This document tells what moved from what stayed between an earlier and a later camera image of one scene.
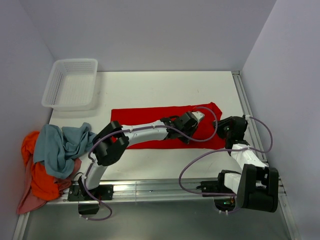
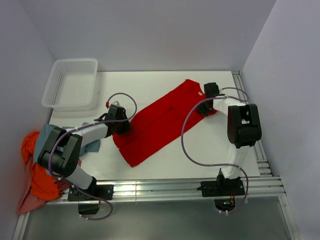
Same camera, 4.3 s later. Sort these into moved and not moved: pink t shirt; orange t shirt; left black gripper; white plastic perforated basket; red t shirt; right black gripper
Moved: right black gripper; left black gripper; red t shirt
Not moved: white plastic perforated basket; pink t shirt; orange t shirt
